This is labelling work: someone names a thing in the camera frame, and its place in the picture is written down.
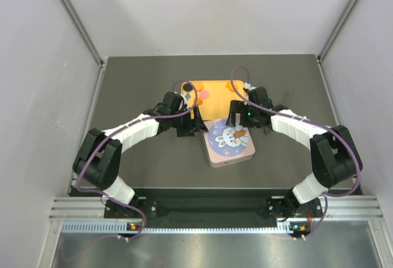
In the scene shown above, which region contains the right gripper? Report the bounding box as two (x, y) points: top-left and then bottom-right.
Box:
(227, 100), (262, 128)

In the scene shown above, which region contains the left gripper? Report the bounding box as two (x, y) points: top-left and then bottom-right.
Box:
(170, 105), (208, 136)

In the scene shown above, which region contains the silver tin lid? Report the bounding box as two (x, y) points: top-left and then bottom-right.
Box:
(203, 119), (255, 168)

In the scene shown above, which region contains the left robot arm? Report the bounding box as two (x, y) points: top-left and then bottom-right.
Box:
(72, 92), (208, 217)

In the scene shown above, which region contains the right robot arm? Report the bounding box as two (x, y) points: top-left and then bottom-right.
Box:
(227, 85), (363, 216)

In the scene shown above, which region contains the orange swirl cookie left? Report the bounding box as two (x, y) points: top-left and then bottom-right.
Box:
(196, 98), (203, 106)

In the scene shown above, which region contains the yellow tray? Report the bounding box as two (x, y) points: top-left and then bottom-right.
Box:
(181, 80), (246, 121)

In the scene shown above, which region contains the orange fish cookie back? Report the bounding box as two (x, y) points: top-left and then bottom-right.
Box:
(226, 83), (234, 92)

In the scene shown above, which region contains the black cookie at tray corner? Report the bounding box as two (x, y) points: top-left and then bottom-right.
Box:
(183, 84), (193, 92)

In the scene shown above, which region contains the orange round cookie top left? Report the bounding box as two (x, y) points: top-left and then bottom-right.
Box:
(194, 82), (203, 92)

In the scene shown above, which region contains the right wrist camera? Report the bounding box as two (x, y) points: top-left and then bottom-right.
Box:
(243, 83), (257, 95)

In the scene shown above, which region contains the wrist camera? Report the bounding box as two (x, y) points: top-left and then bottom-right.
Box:
(181, 91), (195, 106)
(243, 83), (257, 95)

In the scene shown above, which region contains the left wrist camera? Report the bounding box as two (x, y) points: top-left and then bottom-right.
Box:
(181, 91), (195, 106)

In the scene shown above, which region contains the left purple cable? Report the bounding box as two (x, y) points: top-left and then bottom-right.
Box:
(74, 79), (198, 241)

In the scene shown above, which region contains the purple cable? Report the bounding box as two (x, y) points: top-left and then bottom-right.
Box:
(230, 65), (363, 238)
(74, 79), (198, 241)

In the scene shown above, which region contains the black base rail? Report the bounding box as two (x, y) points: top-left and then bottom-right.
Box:
(104, 187), (323, 229)

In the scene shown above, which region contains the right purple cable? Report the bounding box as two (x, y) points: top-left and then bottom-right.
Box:
(230, 65), (363, 238)

